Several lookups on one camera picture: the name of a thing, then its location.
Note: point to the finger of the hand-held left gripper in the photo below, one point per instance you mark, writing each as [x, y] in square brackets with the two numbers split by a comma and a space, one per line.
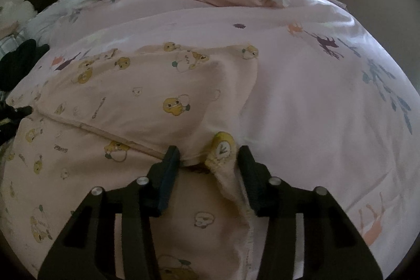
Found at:
[19, 111]

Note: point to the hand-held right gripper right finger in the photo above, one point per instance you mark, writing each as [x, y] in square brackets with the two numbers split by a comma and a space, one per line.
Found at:
[249, 181]

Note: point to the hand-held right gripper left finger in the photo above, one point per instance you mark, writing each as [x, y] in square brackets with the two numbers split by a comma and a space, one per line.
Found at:
[167, 180]

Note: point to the beige cartoon print baby garment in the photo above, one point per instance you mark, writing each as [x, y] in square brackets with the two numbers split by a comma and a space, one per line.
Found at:
[147, 86]

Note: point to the plaid cloth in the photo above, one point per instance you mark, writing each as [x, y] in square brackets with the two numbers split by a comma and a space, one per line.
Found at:
[10, 42]

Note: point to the white plush toy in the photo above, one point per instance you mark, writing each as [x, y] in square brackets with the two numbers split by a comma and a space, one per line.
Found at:
[16, 12]

